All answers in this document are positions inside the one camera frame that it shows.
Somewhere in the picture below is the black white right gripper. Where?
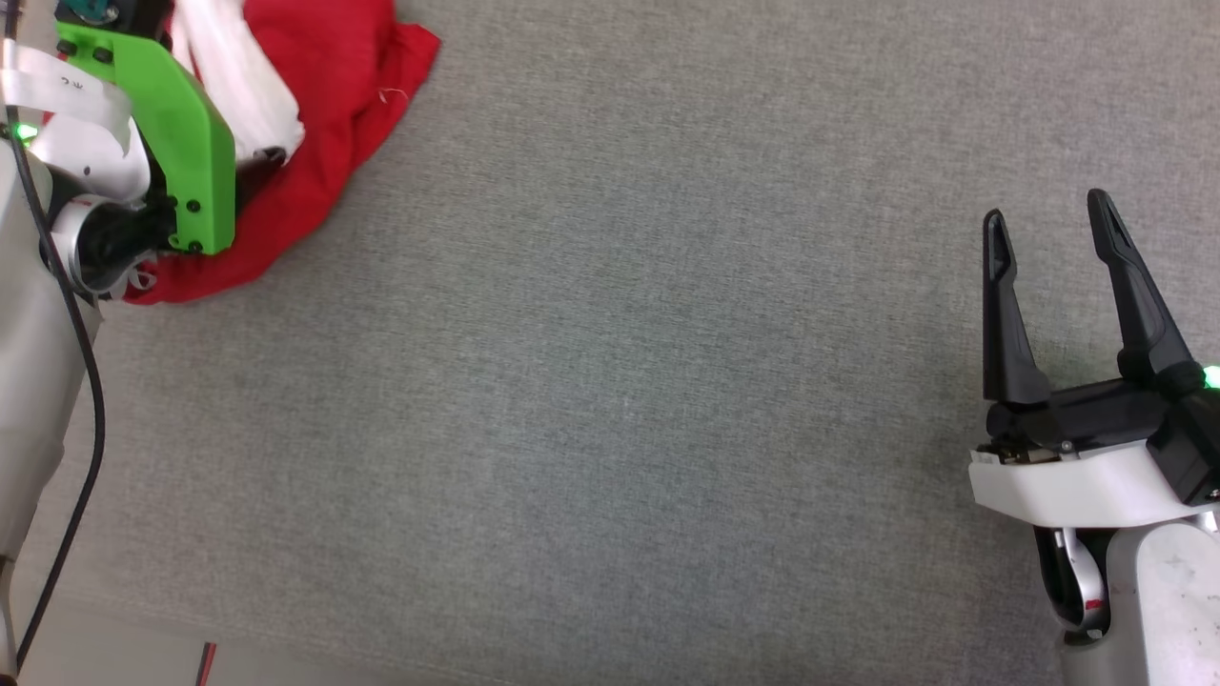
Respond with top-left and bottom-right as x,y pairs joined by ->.
969,189 -> 1220,527

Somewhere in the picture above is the white flat ribbon cable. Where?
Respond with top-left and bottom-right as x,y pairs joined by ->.
0,43 -> 132,158

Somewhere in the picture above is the red and white garment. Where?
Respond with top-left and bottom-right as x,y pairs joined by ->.
122,0 -> 441,306

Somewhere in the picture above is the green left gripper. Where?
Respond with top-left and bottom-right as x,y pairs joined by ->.
52,0 -> 236,256

